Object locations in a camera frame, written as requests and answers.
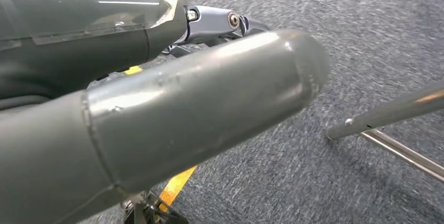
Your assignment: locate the yellow floor tape square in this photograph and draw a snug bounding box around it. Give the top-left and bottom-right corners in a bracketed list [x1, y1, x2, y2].
[122, 65, 198, 214]

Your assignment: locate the stainless steel table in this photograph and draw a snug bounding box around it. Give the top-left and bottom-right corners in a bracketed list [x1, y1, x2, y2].
[325, 79, 444, 184]

